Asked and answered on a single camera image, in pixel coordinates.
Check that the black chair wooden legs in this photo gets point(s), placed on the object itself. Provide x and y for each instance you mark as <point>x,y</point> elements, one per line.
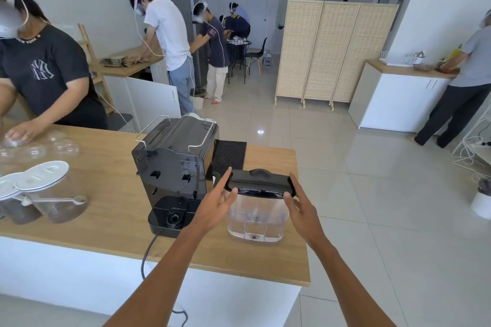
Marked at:
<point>257,52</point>

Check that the white counter wooden top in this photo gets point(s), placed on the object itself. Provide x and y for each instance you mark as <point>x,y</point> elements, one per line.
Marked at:
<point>142,97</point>

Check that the white cabinet wooden top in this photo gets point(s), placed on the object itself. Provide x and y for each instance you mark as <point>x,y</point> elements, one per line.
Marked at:
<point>395,100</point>

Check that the stack of brown paper bags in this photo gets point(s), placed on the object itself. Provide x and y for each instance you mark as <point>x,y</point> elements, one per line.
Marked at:
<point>122,60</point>

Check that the clear dome lid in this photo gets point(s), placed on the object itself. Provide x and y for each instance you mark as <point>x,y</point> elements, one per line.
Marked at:
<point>57,135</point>
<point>66,148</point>
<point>11,143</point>
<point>34,152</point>

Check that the wooden ladder shelf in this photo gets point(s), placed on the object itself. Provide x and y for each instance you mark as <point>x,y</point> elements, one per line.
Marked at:
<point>90,54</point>

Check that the person's right forearm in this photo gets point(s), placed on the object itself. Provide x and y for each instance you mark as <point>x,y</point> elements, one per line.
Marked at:
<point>351,284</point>

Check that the person's left thumb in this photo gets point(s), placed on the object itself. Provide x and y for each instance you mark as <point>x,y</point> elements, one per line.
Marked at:
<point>232,196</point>

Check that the woven folding screen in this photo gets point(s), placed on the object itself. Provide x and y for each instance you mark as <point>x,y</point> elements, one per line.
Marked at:
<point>333,51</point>

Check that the clear water tank black lid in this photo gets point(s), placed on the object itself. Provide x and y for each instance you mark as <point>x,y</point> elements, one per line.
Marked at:
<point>257,215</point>

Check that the person's right thumb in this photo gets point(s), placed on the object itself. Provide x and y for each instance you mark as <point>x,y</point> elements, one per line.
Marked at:
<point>288,201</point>

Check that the person's right hand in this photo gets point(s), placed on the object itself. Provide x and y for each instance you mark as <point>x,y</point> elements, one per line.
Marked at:
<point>305,219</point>

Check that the person's left forearm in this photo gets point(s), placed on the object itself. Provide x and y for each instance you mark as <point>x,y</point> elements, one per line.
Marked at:
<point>161,280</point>

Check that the white power strip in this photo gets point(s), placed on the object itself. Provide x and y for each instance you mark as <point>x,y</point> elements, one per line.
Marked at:
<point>479,143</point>

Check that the white waste bin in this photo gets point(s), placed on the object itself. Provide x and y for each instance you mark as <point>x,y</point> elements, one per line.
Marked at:
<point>198,100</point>

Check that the white round bin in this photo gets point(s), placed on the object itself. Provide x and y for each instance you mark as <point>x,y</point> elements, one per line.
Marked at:
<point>481,204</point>

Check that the black round table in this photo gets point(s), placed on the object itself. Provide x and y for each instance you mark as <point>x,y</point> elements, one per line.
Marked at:
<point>239,51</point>

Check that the clear canister white lid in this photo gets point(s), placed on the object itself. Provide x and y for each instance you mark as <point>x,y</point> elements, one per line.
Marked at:
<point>15,204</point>
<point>53,200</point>

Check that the clear plastic scoop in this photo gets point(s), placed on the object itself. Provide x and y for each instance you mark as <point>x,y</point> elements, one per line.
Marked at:
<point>57,201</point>

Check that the utensil holder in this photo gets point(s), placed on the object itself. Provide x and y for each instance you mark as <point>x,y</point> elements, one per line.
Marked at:
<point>420,58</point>

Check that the black coffee machine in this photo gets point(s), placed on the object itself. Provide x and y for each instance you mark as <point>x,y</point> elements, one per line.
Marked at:
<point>174,162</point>

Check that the white door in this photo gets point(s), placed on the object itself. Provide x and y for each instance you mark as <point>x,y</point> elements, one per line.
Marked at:
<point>257,12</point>

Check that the small step stool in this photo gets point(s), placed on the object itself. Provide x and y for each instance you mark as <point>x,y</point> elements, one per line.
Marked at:
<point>267,60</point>

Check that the person's left hand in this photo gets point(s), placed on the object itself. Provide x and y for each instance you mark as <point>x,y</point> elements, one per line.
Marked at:
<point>214,211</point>

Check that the black drip tray grid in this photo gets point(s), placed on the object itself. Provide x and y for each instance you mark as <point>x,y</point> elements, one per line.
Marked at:
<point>229,156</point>

